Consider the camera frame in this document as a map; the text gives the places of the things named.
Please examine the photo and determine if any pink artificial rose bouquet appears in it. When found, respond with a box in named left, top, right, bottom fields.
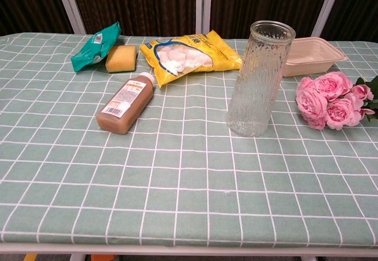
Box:
left=295, top=71, right=378, bottom=131

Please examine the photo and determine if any clear textured glass vase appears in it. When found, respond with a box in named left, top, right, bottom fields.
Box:
left=226, top=20, right=296, bottom=138

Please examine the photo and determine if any yellow snack bag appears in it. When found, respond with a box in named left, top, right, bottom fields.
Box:
left=139, top=30, right=243, bottom=89

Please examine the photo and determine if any brown juice bottle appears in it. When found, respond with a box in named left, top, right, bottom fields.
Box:
left=95, top=71, right=155, bottom=135

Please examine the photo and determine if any green checked tablecloth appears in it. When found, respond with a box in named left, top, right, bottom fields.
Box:
left=0, top=32, right=378, bottom=249

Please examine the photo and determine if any yellow sponge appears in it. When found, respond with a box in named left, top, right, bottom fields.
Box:
left=105, top=44, right=138, bottom=74

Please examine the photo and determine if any green wipes packet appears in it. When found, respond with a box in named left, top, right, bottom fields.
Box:
left=70, top=21, right=122, bottom=73

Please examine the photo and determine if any beige plastic food container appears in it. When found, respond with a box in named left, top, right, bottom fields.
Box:
left=282, top=37, right=349, bottom=77

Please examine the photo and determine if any white folding screen frame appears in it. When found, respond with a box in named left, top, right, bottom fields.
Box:
left=53, top=0, right=346, bottom=39

